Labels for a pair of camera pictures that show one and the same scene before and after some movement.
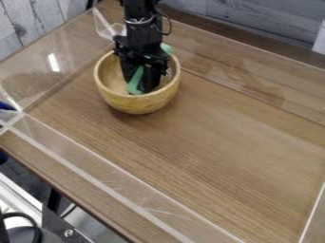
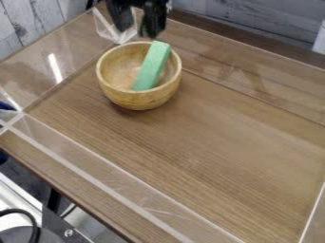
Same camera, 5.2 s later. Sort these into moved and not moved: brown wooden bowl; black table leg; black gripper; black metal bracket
Moved: black gripper
Not moved: black metal bracket; black table leg; brown wooden bowl
